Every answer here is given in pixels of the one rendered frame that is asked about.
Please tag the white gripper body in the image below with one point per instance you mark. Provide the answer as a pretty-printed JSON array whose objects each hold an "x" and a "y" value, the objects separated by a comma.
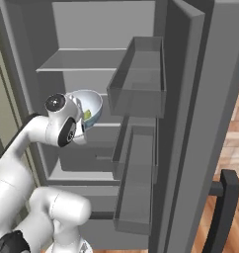
[{"x": 80, "y": 134}]

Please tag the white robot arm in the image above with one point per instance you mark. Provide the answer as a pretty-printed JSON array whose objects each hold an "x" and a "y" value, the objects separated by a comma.
[{"x": 13, "y": 194}]

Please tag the yellow lemon wedge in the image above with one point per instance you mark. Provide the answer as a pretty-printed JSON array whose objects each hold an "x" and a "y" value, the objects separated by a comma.
[{"x": 88, "y": 114}]

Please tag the grey fridge shelf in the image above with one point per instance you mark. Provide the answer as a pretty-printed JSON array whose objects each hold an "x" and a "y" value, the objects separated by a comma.
[
  {"x": 82, "y": 61},
  {"x": 106, "y": 124},
  {"x": 78, "y": 171}
]

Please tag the white bowl with blue rim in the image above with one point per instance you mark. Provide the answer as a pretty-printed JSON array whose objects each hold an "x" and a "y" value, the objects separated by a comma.
[{"x": 95, "y": 102}]

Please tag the grey fridge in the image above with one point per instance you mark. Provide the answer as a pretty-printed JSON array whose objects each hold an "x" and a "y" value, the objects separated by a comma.
[{"x": 92, "y": 29}]

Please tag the grey fridge door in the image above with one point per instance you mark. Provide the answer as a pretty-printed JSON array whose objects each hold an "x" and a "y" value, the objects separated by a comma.
[{"x": 203, "y": 99}]

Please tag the narrow grey door bin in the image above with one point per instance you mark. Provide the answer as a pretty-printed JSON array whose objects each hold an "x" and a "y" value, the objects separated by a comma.
[{"x": 119, "y": 150}]

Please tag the large grey door bin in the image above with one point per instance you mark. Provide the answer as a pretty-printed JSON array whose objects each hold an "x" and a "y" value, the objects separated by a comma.
[{"x": 138, "y": 95}]

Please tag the long grey door bin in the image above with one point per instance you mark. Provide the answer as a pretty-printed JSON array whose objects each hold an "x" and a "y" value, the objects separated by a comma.
[{"x": 134, "y": 197}]

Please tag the olive cupboard panel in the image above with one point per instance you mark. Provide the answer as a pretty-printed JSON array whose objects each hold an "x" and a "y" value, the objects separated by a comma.
[{"x": 3, "y": 99}]

